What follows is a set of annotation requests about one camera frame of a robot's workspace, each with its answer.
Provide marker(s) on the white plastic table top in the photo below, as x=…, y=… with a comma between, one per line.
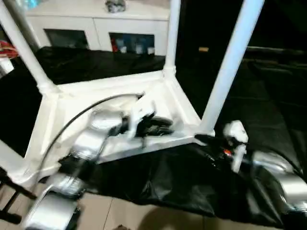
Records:
x=72, y=105

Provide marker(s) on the grey crumpled clump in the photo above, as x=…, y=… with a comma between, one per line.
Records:
x=116, y=5

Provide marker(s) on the white plastic table leg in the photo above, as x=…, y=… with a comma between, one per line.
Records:
x=232, y=62
x=8, y=153
x=26, y=52
x=171, y=33

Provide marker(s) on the small tan tag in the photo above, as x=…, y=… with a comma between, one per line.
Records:
x=204, y=49

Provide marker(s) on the black metal stand leg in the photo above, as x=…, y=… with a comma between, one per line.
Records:
x=14, y=196

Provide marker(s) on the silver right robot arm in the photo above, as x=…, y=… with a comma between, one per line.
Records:
x=283, y=177

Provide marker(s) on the white glass-door cabinet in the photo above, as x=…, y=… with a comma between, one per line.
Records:
x=72, y=21

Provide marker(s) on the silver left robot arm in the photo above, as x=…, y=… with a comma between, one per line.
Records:
x=91, y=139

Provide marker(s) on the black plastic table mat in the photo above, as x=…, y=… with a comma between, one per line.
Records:
x=259, y=105

